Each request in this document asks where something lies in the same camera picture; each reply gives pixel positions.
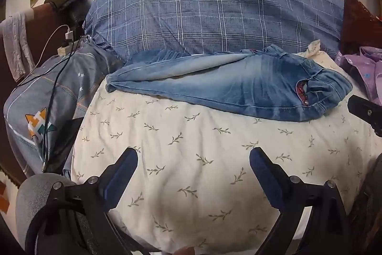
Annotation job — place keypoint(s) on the cream leaf-print bedsheet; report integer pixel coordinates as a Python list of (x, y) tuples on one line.
[(194, 153)]

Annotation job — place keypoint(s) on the person's left hand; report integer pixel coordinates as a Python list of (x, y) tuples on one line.
[(185, 251)]

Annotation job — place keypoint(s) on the white power strip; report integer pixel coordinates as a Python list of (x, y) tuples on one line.
[(65, 49)]

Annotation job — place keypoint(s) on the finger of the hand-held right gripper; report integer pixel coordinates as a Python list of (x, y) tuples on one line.
[(362, 108)]

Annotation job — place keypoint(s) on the grey hanging cloth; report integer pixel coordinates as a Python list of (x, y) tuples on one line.
[(15, 43)]

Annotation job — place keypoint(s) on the blue denim pants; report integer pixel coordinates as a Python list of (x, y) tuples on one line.
[(238, 84)]

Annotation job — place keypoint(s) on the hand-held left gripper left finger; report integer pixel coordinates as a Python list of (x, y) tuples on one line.
[(118, 180)]

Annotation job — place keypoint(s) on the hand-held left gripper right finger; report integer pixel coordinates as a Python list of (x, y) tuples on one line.
[(267, 177)]

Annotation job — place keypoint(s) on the person's left leg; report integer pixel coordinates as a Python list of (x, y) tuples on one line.
[(32, 198)]

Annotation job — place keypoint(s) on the blue plaid quilt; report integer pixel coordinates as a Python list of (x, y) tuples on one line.
[(209, 22)]

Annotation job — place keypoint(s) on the purple floral garment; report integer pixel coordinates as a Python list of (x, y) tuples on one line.
[(367, 69)]

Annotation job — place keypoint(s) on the red-brown patterned cloth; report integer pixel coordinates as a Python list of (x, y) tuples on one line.
[(358, 25)]

